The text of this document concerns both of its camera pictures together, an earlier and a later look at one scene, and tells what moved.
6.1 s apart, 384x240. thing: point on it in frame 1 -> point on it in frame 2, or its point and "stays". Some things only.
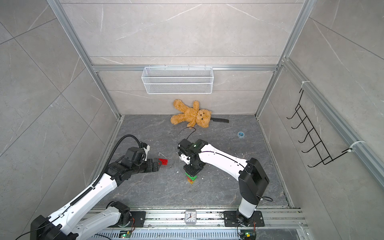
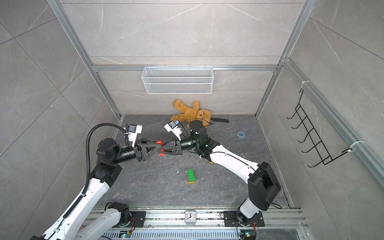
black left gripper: [151, 168] -> [139, 147]
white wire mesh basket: [174, 80] stays
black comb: [220, 120] stays
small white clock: [190, 217] stays
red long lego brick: [164, 162] -> [161, 142]
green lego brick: [192, 177] stays
